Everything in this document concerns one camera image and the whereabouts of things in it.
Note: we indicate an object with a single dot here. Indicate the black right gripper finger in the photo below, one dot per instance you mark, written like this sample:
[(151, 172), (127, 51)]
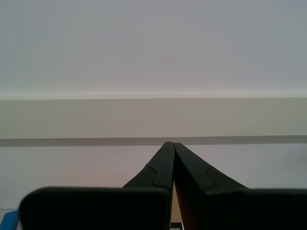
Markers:
[(239, 210), (96, 208)]

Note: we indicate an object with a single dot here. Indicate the blue block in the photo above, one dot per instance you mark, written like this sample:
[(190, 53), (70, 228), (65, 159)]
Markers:
[(9, 221)]

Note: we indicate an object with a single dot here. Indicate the black item with white print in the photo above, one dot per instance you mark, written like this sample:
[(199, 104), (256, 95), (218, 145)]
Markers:
[(176, 226)]

